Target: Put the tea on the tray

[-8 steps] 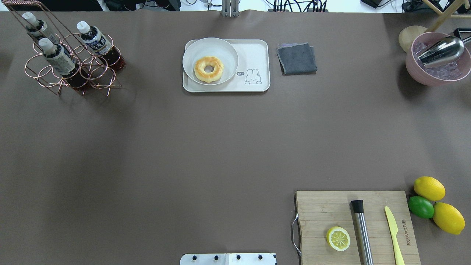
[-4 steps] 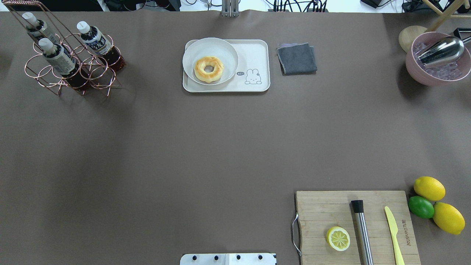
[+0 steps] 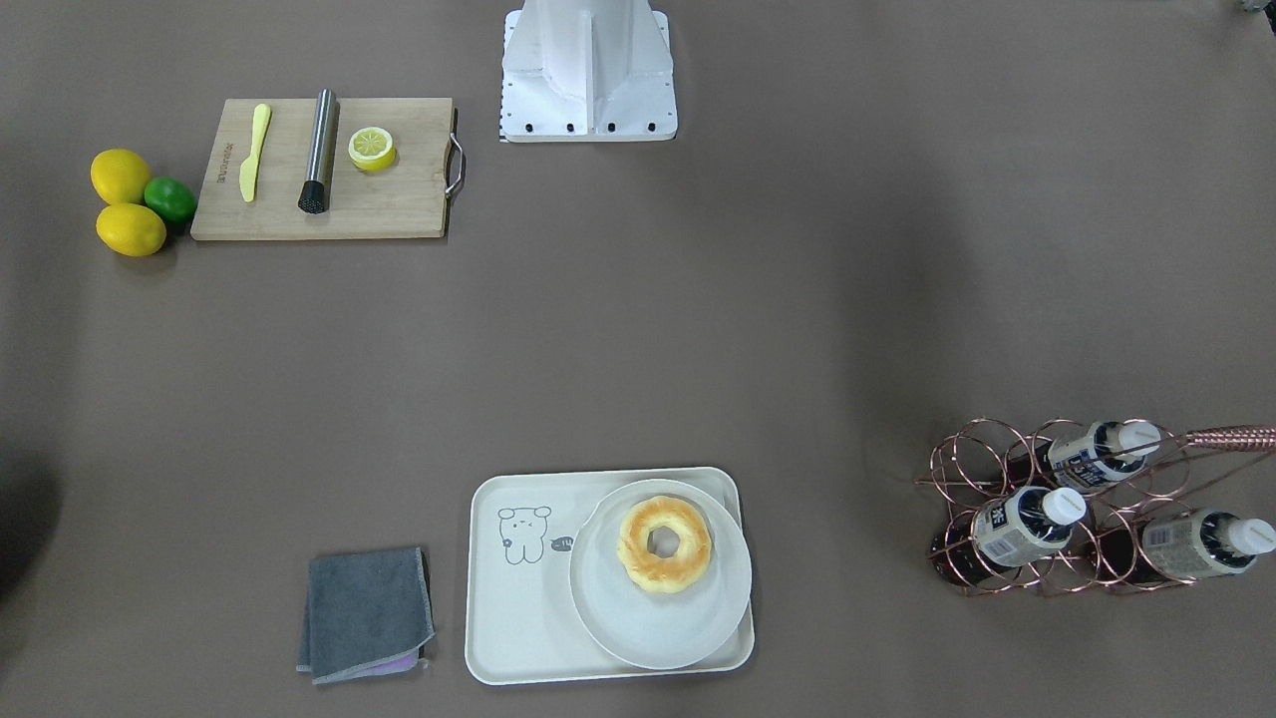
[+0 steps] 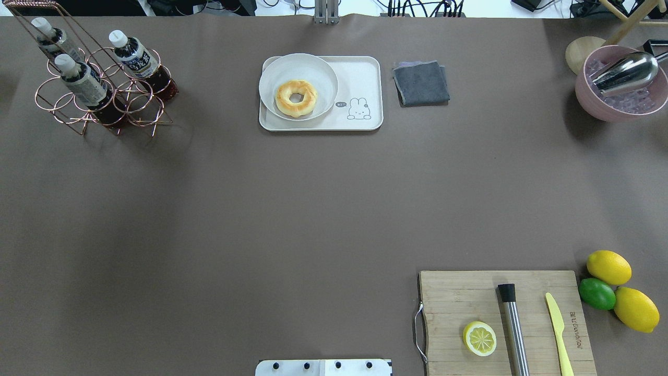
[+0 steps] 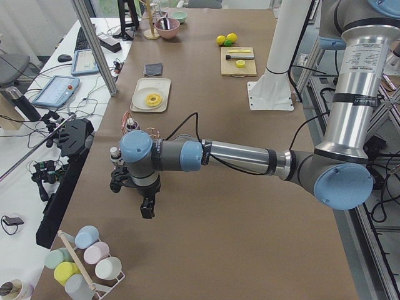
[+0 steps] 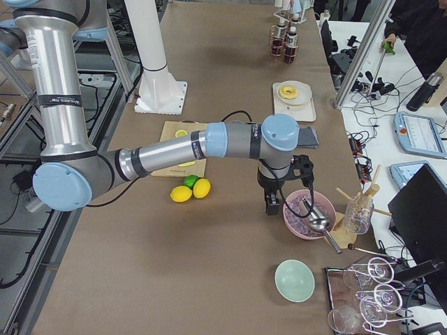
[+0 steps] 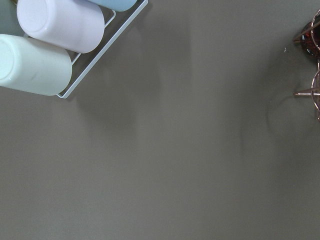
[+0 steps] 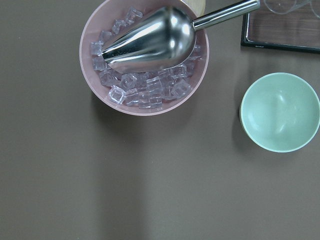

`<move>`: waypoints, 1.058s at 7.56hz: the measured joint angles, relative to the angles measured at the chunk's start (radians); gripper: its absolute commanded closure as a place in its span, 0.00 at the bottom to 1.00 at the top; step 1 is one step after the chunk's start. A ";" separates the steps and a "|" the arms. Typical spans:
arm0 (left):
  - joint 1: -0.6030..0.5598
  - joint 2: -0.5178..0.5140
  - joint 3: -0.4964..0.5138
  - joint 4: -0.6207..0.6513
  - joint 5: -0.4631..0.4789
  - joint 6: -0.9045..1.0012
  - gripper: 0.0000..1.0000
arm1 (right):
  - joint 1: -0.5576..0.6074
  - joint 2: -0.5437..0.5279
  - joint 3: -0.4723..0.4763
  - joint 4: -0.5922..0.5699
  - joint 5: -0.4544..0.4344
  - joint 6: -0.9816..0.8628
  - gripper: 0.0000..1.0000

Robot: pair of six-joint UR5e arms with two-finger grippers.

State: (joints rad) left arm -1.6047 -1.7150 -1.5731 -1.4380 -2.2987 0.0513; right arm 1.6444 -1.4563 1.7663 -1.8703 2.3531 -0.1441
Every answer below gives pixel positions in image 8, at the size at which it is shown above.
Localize pink bowl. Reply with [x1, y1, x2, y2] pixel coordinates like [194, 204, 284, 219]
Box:
[79, 0, 210, 116]

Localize clear plastic ice cubes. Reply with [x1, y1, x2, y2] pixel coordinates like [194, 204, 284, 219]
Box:
[90, 8, 201, 109]

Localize steel ice scoop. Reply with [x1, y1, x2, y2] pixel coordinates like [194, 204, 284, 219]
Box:
[101, 0, 260, 74]

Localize wooden stand base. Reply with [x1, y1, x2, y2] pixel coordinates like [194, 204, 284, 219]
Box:
[183, 0, 206, 17]

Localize mint green bowl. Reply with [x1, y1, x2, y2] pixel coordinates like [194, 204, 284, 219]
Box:
[239, 72, 320, 153]

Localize clear glass cup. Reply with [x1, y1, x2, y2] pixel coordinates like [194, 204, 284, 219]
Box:
[263, 0, 311, 15]

